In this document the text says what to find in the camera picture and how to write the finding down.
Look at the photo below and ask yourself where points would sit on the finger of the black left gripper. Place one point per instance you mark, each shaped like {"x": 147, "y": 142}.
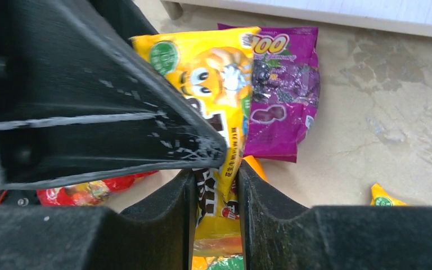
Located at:
{"x": 77, "y": 104}

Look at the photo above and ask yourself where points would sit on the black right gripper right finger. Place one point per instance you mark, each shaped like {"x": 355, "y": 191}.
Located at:
{"x": 279, "y": 233}

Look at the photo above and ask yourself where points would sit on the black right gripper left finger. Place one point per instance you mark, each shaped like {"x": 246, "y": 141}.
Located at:
{"x": 154, "y": 233}

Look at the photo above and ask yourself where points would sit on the yellow M&M candy bag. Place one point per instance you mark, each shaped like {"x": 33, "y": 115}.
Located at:
{"x": 213, "y": 70}

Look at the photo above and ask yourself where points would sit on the orange gummy candy bag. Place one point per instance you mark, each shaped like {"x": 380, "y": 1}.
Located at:
{"x": 233, "y": 261}

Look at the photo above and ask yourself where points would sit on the red gummy candy bag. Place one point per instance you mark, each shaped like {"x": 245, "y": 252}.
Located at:
{"x": 89, "y": 193}

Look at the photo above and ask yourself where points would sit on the purple gummy candy bag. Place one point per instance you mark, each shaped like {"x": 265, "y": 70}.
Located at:
{"x": 286, "y": 91}

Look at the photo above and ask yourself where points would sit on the white two-tier shelf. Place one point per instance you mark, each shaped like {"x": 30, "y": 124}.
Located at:
{"x": 406, "y": 17}

